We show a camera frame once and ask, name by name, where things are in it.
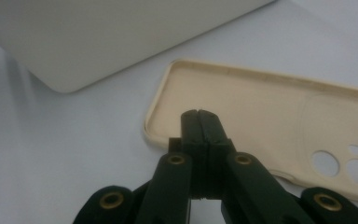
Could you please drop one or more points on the white plastic storage box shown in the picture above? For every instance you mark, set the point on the white plastic storage box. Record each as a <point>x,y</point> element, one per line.
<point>105,37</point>

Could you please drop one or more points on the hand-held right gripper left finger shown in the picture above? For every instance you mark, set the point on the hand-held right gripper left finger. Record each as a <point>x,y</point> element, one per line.
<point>194,133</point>

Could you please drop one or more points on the beige phone case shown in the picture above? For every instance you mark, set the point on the beige phone case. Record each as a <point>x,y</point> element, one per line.
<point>261,109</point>

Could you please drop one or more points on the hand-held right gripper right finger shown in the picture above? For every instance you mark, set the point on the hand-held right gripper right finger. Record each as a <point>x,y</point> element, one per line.
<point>216,137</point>

